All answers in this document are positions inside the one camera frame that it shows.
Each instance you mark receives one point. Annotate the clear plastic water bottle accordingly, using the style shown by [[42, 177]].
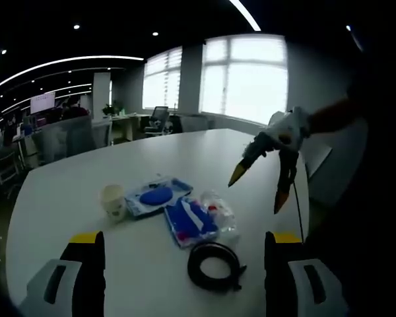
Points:
[[222, 214]]

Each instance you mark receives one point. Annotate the wooden office desk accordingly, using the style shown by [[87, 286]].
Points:
[[128, 127]]

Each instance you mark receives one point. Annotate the wall display screen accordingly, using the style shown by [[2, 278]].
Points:
[[43, 102]]

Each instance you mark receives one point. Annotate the window with blinds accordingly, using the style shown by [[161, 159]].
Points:
[[161, 79]]

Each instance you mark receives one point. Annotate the black office chair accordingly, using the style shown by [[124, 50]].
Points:
[[158, 119]]

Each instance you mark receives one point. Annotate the large bright window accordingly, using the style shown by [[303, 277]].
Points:
[[247, 76]]

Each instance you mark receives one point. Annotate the green potted plant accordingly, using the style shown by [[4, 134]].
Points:
[[113, 109]]

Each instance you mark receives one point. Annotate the blue sponge packet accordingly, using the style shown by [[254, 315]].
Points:
[[155, 198]]

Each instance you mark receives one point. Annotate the blue tissue pack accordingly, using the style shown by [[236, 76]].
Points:
[[191, 224]]

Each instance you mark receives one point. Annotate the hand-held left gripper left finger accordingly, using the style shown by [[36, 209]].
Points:
[[85, 274]]

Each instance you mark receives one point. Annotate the white table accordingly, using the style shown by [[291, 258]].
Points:
[[201, 158]]

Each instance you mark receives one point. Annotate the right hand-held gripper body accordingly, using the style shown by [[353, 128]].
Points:
[[290, 128]]

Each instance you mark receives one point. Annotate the white paper cup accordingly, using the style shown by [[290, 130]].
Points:
[[113, 204]]

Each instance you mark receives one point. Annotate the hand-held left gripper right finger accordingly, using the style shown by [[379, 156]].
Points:
[[280, 274]]

